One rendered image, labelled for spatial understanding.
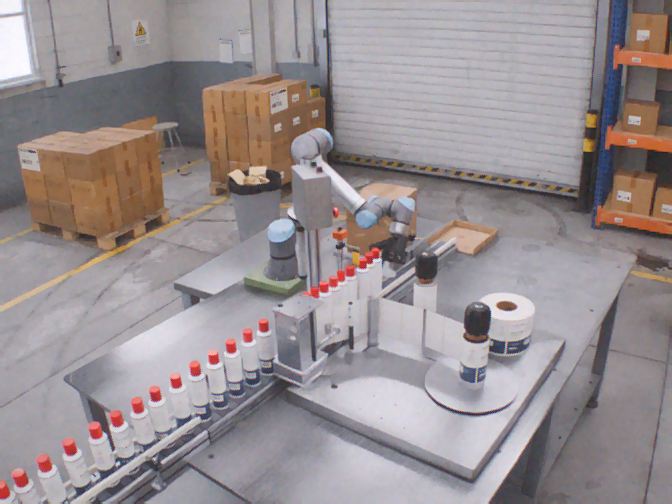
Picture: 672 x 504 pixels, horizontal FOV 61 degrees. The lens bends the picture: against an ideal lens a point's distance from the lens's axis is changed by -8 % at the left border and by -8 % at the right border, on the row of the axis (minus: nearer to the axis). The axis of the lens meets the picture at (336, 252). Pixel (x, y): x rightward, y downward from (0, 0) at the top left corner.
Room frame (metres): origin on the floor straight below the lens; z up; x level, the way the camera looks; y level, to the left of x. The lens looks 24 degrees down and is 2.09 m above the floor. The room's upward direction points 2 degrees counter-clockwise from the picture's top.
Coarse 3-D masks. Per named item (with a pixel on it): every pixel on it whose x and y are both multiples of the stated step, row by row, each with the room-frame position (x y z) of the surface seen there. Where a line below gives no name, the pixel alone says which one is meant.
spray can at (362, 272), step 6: (360, 258) 2.16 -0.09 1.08; (360, 264) 2.14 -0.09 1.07; (366, 264) 2.14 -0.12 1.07; (360, 270) 2.13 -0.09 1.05; (366, 270) 2.13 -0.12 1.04; (360, 276) 2.13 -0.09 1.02; (366, 276) 2.13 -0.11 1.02; (360, 282) 2.13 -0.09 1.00; (366, 282) 2.13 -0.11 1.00; (360, 288) 2.13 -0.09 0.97; (366, 288) 2.13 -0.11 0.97; (360, 294) 2.13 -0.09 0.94; (366, 294) 2.13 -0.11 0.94
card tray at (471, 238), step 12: (444, 228) 2.99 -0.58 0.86; (456, 228) 3.04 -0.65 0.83; (468, 228) 3.03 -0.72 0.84; (480, 228) 2.98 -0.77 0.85; (492, 228) 2.94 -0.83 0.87; (432, 240) 2.88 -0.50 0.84; (444, 240) 2.88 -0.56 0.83; (456, 240) 2.88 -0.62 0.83; (468, 240) 2.87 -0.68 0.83; (480, 240) 2.87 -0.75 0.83; (468, 252) 2.72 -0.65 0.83
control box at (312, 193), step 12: (300, 168) 2.09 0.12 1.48; (312, 168) 2.08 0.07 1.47; (300, 180) 2.00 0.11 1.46; (312, 180) 1.98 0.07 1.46; (324, 180) 1.99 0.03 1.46; (300, 192) 2.01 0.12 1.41; (312, 192) 1.98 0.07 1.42; (324, 192) 1.99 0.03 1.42; (300, 204) 2.02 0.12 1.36; (312, 204) 1.97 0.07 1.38; (324, 204) 1.99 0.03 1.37; (300, 216) 2.03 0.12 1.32; (312, 216) 1.97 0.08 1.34; (324, 216) 1.99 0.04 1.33; (312, 228) 1.97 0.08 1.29
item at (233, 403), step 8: (432, 248) 2.68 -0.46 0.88; (448, 248) 2.68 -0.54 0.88; (440, 256) 2.60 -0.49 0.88; (408, 264) 2.52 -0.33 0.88; (400, 272) 2.44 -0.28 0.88; (392, 280) 2.36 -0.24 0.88; (408, 280) 2.36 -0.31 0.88; (384, 296) 2.22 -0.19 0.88; (264, 376) 1.69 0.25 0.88; (272, 376) 1.69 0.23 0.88; (264, 384) 1.64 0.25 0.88; (248, 392) 1.60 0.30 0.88; (256, 392) 1.60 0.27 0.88; (232, 400) 1.56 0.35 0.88; (240, 400) 1.56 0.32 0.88; (232, 408) 1.52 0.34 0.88; (192, 416) 1.48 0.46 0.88; (216, 416) 1.48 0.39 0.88; (200, 424) 1.44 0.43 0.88; (208, 424) 1.44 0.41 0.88
